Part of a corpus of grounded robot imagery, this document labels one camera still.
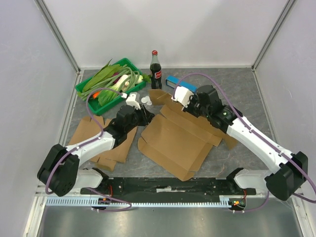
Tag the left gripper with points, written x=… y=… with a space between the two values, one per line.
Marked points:
x=146 y=116

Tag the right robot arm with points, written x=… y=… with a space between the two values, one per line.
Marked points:
x=285 y=166

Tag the white round pads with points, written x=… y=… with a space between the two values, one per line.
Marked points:
x=146 y=100

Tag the bok choy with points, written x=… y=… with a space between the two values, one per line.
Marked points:
x=106 y=96

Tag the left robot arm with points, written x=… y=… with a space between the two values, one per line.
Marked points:
x=60 y=171

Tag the long green beans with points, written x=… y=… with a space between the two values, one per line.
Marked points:
x=109 y=81

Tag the blue rectangular box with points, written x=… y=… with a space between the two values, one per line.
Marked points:
x=171 y=81

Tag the large cardboard box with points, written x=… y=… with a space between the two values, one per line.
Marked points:
x=178 y=141

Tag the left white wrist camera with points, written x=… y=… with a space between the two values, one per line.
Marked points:
x=132 y=99

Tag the large green leaf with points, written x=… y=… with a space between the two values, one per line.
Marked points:
x=107 y=70

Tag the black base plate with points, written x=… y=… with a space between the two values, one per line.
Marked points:
x=120 y=186

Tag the cola glass bottle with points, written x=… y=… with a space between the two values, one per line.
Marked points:
x=156 y=72

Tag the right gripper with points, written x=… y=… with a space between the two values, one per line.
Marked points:
x=191 y=104

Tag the blue slotted cable duct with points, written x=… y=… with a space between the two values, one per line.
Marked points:
x=95 y=201

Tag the orange carrot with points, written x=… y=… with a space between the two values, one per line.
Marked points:
x=96 y=94

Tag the small flat cardboard box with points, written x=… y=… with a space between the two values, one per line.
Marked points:
x=101 y=152

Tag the aluminium frame rail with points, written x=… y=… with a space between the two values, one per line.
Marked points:
x=57 y=33

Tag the green plastic tray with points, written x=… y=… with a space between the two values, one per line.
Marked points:
x=100 y=90

